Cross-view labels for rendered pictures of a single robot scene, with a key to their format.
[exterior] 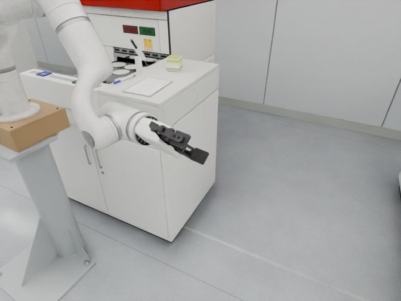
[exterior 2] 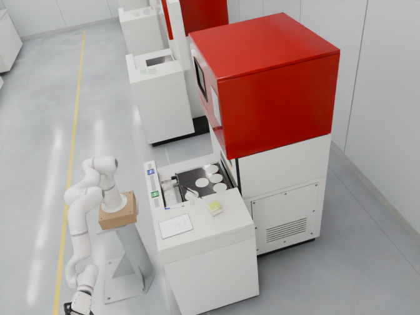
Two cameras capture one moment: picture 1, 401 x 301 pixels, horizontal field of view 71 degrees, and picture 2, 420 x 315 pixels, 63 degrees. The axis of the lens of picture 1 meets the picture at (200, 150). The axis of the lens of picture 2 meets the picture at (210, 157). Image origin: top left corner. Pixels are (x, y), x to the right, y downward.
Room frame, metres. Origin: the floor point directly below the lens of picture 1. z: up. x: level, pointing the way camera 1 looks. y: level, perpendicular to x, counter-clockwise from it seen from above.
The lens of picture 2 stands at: (0.66, -1.13, 2.69)
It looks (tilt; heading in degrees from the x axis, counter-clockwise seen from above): 39 degrees down; 55
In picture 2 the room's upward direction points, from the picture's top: 10 degrees counter-clockwise
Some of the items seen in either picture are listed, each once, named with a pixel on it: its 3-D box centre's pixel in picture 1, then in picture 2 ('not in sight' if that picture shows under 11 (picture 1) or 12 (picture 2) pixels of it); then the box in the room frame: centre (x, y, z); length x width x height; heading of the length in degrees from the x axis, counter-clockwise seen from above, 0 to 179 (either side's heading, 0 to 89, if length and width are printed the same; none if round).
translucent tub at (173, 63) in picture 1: (174, 63); (214, 208); (1.52, 0.14, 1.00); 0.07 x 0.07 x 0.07; 78
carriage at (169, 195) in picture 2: not in sight; (169, 195); (1.44, 0.59, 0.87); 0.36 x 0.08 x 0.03; 63
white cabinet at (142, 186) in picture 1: (131, 150); (200, 234); (1.56, 0.46, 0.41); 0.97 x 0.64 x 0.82; 63
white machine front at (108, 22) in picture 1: (117, 40); (222, 147); (1.98, 0.56, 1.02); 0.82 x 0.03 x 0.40; 63
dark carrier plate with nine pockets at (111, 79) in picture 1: (121, 71); (202, 182); (1.69, 0.48, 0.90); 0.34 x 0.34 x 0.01; 63
